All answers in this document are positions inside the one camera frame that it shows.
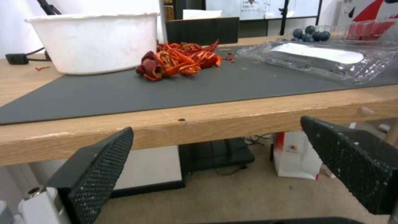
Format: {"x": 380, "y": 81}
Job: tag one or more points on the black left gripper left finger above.
{"x": 93, "y": 177}

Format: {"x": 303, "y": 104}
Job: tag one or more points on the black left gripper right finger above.
{"x": 348, "y": 161}

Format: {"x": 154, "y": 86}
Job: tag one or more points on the white paper takeout bag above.
{"x": 295, "y": 156}

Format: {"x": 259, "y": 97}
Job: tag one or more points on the clear plastic takeout container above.
{"x": 317, "y": 60}

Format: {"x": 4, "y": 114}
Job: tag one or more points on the white paper takeout bowl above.
{"x": 93, "y": 44}

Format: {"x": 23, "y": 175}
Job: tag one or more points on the dark grey table mat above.
{"x": 174, "y": 91}

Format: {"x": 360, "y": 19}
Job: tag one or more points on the small red shell scrap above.
{"x": 42, "y": 68}

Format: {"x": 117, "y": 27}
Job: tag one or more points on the bunch of dark blue grapes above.
{"x": 311, "y": 35}

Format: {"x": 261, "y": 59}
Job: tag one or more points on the clear box with red fruit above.
{"x": 370, "y": 29}

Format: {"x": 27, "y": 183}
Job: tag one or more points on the pile of red crayfish shells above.
{"x": 180, "y": 60}

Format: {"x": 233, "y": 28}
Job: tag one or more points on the red and white poster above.
{"x": 367, "y": 10}

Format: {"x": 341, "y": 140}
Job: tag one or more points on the black monitor back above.
{"x": 202, "y": 30}

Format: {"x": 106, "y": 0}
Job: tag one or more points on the whiteboard with black frame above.
{"x": 280, "y": 9}

